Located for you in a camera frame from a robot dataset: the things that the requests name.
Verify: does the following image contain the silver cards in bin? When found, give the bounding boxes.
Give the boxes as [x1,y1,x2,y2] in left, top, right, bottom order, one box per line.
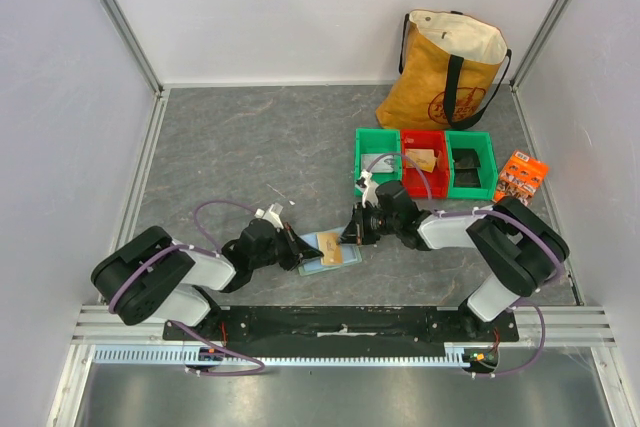
[360,153,396,174]

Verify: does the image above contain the green bin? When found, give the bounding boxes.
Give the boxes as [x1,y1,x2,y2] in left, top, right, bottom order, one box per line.
[354,128,403,184]
[445,130,498,200]

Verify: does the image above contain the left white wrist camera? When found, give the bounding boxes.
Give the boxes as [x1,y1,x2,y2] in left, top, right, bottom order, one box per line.
[254,203,284,229]

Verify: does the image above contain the right green bin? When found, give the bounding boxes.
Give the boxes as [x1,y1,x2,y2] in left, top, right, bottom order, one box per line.
[445,130,498,200]

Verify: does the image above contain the light green card holder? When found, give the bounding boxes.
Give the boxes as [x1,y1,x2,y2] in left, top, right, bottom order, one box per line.
[298,227,362,276]

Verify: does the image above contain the orange credit card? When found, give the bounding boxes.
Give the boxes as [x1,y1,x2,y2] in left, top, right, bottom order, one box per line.
[316,231,344,267]

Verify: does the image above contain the orange packet box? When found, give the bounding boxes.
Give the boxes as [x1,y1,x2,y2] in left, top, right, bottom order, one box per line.
[493,150,549,206]

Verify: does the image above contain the black cards in bin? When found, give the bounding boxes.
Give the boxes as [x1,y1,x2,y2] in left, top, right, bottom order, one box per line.
[452,148,481,188]

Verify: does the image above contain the grey cable duct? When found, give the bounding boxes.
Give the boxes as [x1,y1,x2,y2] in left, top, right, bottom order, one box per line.
[93,345,470,368]

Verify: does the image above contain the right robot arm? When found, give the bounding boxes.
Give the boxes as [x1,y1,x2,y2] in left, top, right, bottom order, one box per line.
[338,181,570,341]

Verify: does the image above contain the brown cards in bin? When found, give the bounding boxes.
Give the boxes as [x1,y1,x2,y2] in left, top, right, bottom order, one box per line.
[405,149,439,173]

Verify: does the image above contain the red bin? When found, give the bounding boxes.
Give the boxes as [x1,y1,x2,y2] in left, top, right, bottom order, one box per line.
[401,130,450,199]

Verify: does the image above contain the aluminium frame rail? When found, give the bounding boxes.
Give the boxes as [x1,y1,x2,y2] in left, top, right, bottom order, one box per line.
[69,304,616,348]

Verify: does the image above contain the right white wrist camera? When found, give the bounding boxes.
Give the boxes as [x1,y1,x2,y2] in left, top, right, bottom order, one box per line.
[356,169,379,208]

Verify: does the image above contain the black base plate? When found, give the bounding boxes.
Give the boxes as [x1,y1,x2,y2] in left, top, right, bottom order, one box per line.
[192,306,519,344]

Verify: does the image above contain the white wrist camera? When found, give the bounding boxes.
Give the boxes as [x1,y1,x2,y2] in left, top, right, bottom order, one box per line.
[254,203,284,229]
[356,169,379,208]

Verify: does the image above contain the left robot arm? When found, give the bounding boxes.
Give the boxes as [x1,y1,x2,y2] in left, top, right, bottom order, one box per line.
[91,219,323,340]

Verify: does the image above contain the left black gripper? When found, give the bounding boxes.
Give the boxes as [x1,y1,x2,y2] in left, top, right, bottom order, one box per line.
[251,222,323,271]

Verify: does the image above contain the left green bin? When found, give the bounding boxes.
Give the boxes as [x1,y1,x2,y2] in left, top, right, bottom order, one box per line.
[354,128,403,184]

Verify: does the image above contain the yellow tote bag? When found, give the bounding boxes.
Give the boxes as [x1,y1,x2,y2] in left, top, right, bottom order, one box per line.
[376,9,512,131]

